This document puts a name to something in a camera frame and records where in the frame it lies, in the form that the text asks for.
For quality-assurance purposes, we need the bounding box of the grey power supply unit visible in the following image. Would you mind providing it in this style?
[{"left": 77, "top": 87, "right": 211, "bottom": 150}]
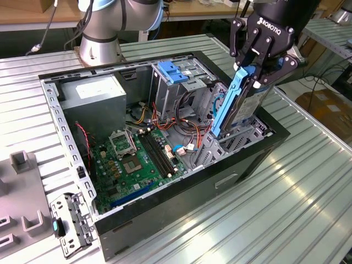
[{"left": 58, "top": 74, "right": 128, "bottom": 141}]

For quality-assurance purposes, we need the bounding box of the black cable with silver connector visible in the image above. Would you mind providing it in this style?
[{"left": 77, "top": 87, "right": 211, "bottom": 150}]
[{"left": 25, "top": 0, "right": 60, "bottom": 56}]

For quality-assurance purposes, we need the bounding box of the green motherboard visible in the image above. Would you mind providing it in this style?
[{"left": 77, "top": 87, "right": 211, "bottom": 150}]
[{"left": 89, "top": 128, "right": 190, "bottom": 215}]

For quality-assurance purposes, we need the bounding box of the black latch with blue button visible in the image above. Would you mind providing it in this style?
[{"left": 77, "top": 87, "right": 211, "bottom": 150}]
[{"left": 51, "top": 217, "right": 67, "bottom": 239}]

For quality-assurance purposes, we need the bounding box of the brown square base plate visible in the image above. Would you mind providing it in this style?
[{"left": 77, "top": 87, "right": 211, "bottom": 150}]
[{"left": 73, "top": 46, "right": 125, "bottom": 68}]

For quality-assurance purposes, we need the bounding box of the orange black wire bundle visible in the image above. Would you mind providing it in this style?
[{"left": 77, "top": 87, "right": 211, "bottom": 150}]
[{"left": 125, "top": 101, "right": 217, "bottom": 151}]

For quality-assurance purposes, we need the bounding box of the hard disk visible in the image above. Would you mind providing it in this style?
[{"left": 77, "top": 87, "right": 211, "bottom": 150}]
[{"left": 210, "top": 57, "right": 284, "bottom": 138}]

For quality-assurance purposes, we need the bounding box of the red fan wire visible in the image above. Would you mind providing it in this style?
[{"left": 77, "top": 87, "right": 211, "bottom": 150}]
[{"left": 74, "top": 123, "right": 93, "bottom": 159}]

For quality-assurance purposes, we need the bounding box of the metal socket cover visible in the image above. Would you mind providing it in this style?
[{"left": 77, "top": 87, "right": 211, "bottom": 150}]
[{"left": 108, "top": 129, "right": 138, "bottom": 160}]

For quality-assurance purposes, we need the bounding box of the metal slot bracket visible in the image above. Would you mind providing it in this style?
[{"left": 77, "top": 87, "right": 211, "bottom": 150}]
[{"left": 49, "top": 192, "right": 96, "bottom": 260}]

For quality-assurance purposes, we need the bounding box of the grey parts rack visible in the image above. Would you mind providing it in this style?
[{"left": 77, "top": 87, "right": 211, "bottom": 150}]
[{"left": 0, "top": 150, "right": 54, "bottom": 258}]

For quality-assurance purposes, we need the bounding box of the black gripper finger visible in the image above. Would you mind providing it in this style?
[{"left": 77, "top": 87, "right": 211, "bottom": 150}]
[
  {"left": 254, "top": 37, "right": 300, "bottom": 89},
  {"left": 229, "top": 18, "right": 262, "bottom": 69}
]

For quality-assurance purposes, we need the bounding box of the blue plastic drive latch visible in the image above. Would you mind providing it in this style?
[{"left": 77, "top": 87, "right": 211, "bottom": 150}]
[{"left": 157, "top": 61, "right": 190, "bottom": 85}]

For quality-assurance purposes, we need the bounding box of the black PC case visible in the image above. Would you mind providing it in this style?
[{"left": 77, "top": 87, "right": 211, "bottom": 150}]
[{"left": 37, "top": 50, "right": 292, "bottom": 262}]

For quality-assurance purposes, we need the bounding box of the grey metal drive cage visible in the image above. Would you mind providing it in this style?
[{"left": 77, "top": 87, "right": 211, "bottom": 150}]
[{"left": 150, "top": 56, "right": 217, "bottom": 122}]

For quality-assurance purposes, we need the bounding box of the light blue wire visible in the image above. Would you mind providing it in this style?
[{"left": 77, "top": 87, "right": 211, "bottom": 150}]
[{"left": 172, "top": 143, "right": 199, "bottom": 152}]

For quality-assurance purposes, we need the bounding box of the black RAM slot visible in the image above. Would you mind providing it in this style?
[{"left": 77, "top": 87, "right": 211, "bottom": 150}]
[
  {"left": 138, "top": 130, "right": 173, "bottom": 178},
  {"left": 145, "top": 128, "right": 179, "bottom": 174}
]

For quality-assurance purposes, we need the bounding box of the CPU socket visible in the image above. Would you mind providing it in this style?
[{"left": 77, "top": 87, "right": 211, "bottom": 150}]
[{"left": 122, "top": 154, "right": 144, "bottom": 174}]

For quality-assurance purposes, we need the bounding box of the metal slat side table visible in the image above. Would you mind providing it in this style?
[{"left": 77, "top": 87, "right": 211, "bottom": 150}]
[{"left": 301, "top": 18, "right": 352, "bottom": 80}]

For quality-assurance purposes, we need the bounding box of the brown cardboard box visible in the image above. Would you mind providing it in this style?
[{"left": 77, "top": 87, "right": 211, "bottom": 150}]
[{"left": 294, "top": 88, "right": 352, "bottom": 138}]

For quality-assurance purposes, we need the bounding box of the blue expansion slot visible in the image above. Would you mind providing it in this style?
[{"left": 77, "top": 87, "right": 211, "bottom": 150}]
[{"left": 109, "top": 181, "right": 155, "bottom": 207}]

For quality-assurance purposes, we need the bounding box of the small cardboard box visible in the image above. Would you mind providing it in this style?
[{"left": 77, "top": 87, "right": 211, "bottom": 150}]
[{"left": 39, "top": 0, "right": 57, "bottom": 14}]

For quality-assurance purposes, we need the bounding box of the grey metal disk bay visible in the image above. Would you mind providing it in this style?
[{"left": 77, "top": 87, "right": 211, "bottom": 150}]
[{"left": 192, "top": 118, "right": 274, "bottom": 169}]

